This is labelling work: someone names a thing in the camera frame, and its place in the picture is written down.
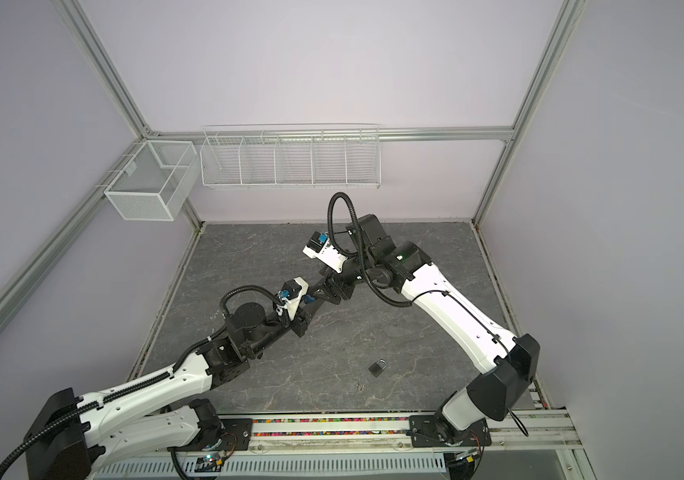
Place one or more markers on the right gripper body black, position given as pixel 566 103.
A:
pixel 337 284

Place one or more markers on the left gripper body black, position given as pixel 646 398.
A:
pixel 300 323

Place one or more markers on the dark grey padlock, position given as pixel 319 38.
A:
pixel 377 368

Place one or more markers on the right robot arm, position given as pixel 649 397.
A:
pixel 404 276

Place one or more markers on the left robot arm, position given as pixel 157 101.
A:
pixel 74 437

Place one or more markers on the white mesh box basket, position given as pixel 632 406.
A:
pixel 156 181

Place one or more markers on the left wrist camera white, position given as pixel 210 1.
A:
pixel 290 297

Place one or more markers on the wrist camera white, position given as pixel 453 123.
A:
pixel 320 247
pixel 290 297

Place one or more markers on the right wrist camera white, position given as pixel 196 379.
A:
pixel 320 247

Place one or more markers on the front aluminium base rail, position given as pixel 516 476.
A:
pixel 325 434

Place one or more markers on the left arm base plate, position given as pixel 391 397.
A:
pixel 231 434

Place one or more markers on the white wire shelf basket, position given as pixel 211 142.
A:
pixel 315 155

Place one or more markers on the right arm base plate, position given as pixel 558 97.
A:
pixel 434 431

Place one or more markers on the white vented cable duct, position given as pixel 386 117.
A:
pixel 280 466

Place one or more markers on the aluminium frame rails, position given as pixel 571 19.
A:
pixel 19 289

